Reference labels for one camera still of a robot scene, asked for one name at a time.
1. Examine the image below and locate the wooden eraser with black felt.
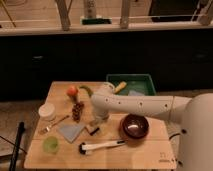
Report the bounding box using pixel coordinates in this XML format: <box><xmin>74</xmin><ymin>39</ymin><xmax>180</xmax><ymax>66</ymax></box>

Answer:
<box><xmin>86</xmin><ymin>125</ymin><xmax>100</xmax><ymax>136</ymax></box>

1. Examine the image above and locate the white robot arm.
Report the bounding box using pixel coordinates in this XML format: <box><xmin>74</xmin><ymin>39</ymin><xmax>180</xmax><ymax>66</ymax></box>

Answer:
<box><xmin>91</xmin><ymin>82</ymin><xmax>213</xmax><ymax>171</ymax></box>

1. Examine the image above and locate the brown grape bunch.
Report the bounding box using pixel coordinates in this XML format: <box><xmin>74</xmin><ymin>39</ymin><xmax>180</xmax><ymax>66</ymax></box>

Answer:
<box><xmin>72</xmin><ymin>102</ymin><xmax>84</xmax><ymax>122</ymax></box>

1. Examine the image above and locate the blue-grey folded cloth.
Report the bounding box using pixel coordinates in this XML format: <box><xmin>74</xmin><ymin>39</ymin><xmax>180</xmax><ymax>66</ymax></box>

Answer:
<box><xmin>58</xmin><ymin>124</ymin><xmax>85</xmax><ymax>143</ymax></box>

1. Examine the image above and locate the green cucumber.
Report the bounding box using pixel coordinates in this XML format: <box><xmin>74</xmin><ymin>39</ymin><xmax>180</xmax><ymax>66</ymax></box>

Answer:
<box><xmin>79</xmin><ymin>85</ymin><xmax>93</xmax><ymax>98</ymax></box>

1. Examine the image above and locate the dark red bowl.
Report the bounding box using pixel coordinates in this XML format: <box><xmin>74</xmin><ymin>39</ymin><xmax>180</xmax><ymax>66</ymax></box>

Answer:
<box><xmin>119</xmin><ymin>114</ymin><xmax>149</xmax><ymax>140</ymax></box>

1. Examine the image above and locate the orange tomato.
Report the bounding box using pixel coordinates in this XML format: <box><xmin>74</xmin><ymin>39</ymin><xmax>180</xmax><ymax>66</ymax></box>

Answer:
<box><xmin>66</xmin><ymin>86</ymin><xmax>78</xmax><ymax>97</ymax></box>

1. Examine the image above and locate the blue-grey sponge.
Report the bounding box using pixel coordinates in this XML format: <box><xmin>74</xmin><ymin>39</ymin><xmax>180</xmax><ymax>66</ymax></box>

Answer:
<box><xmin>128</xmin><ymin>90</ymin><xmax>144</xmax><ymax>96</ymax></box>

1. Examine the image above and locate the white round container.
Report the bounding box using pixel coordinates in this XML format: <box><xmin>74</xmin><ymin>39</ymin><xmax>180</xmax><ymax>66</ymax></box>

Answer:
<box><xmin>38</xmin><ymin>103</ymin><xmax>55</xmax><ymax>121</ymax></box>

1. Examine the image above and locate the green plastic cup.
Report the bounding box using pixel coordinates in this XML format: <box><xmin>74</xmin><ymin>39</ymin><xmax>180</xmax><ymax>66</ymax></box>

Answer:
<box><xmin>43</xmin><ymin>136</ymin><xmax>59</xmax><ymax>154</ymax></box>

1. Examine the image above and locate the green plastic tray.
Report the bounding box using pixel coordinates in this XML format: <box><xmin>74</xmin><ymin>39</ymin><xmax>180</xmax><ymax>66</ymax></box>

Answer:
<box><xmin>106</xmin><ymin>74</ymin><xmax>156</xmax><ymax>96</ymax></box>

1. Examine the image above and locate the black pole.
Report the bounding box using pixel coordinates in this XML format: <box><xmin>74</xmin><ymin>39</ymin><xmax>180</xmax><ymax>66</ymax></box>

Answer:
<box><xmin>9</xmin><ymin>122</ymin><xmax>25</xmax><ymax>171</ymax></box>

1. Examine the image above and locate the green box on shelf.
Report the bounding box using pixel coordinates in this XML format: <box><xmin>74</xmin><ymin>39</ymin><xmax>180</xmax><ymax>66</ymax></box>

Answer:
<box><xmin>82</xmin><ymin>18</ymin><xmax>111</xmax><ymax>25</ymax></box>

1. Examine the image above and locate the white handled dish brush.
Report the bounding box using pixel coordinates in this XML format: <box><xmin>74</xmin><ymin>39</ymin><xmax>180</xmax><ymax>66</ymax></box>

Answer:
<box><xmin>79</xmin><ymin>140</ymin><xmax>125</xmax><ymax>155</ymax></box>

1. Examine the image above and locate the black cable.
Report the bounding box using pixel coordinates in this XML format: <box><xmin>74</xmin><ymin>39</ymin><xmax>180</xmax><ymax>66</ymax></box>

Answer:
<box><xmin>168</xmin><ymin>132</ymin><xmax>183</xmax><ymax>141</ymax></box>

